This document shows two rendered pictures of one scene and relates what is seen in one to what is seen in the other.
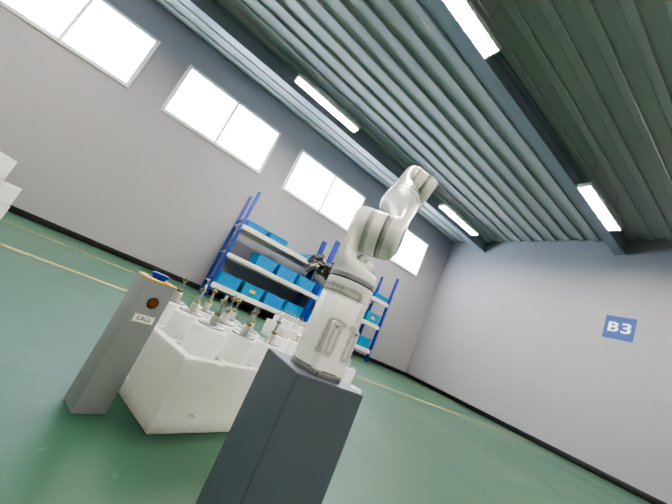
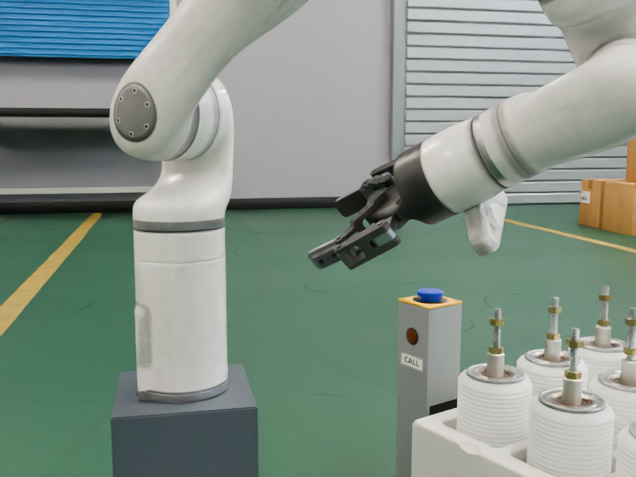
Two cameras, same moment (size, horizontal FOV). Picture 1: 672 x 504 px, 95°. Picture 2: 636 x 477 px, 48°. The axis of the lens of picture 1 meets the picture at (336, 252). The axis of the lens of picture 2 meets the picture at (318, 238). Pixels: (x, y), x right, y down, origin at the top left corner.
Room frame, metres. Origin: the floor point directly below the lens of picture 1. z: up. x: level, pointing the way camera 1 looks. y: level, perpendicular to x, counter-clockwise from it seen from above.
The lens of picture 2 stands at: (0.93, -0.70, 0.56)
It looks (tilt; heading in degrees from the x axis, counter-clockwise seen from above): 8 degrees down; 106
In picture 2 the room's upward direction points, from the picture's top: straight up
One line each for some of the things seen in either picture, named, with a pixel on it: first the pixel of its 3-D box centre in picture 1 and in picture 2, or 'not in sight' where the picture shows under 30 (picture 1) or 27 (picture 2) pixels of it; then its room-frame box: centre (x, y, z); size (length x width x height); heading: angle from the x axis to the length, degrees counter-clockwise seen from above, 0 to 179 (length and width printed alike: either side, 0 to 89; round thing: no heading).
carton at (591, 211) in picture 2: not in sight; (609, 203); (1.48, 4.22, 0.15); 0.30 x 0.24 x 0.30; 27
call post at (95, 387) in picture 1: (123, 340); (427, 398); (0.80, 0.37, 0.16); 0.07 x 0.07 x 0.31; 50
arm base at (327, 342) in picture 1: (332, 325); (182, 309); (0.59, -0.05, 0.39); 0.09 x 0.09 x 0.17; 28
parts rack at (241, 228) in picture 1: (311, 284); not in sight; (6.20, 0.17, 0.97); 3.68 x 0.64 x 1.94; 118
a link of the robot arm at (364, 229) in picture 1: (364, 250); (178, 154); (0.59, -0.05, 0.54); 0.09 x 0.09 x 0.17; 76
